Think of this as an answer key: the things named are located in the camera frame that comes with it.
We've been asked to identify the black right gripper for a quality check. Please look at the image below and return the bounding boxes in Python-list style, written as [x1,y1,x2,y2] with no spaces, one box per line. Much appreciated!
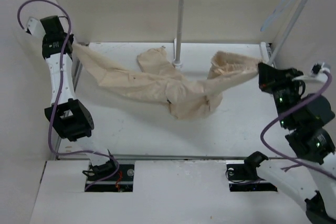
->
[258,61,305,127]

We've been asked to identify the beige trousers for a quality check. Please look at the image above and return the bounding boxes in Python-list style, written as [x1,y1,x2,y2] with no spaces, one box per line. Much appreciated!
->
[73,44,261,120]

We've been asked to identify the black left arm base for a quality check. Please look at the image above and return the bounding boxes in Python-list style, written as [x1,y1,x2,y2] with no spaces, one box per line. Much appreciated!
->
[82,161,135,193]

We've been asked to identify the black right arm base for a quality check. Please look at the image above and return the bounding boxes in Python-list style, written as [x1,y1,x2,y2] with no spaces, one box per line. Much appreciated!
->
[225,152,278,193]

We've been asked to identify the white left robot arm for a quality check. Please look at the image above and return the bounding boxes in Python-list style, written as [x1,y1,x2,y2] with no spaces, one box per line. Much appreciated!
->
[41,16,118,182]

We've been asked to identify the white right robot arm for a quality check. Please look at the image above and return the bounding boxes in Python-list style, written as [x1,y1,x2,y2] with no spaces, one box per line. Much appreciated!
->
[243,63,335,223]

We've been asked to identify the white centre rack pole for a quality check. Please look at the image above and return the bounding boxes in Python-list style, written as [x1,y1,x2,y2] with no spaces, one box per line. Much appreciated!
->
[172,0,184,69]

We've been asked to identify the white rack pole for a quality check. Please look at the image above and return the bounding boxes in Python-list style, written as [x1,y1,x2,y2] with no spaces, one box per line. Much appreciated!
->
[263,0,308,65]
[172,0,184,69]

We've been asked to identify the white right rack pole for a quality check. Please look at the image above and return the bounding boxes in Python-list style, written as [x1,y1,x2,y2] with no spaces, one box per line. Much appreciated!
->
[263,0,308,65]

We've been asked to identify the aluminium left frame rail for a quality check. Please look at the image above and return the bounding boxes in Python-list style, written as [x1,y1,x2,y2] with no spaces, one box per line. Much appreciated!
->
[52,52,85,160]

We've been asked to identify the aluminium frame rail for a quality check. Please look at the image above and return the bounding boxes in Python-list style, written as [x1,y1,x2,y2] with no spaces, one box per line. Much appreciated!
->
[266,43,276,67]
[52,52,85,160]
[54,153,246,160]

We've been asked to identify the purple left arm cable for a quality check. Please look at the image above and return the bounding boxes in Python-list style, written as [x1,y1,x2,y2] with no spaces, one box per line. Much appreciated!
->
[17,0,120,190]

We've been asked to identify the aluminium right frame rail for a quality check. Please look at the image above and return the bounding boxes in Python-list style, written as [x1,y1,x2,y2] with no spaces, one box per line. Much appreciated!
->
[266,43,276,67]

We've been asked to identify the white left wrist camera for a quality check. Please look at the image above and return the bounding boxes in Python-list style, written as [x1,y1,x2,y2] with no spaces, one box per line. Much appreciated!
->
[26,17,45,39]

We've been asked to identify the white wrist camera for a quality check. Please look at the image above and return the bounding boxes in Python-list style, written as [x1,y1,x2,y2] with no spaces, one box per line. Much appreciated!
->
[26,17,45,39]
[292,62,331,83]

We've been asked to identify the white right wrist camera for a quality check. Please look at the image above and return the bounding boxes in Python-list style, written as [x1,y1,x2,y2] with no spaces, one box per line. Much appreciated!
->
[292,62,331,83]

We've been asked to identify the aluminium front frame rail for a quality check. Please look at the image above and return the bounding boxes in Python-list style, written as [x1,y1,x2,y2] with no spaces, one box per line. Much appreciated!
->
[54,153,246,160]

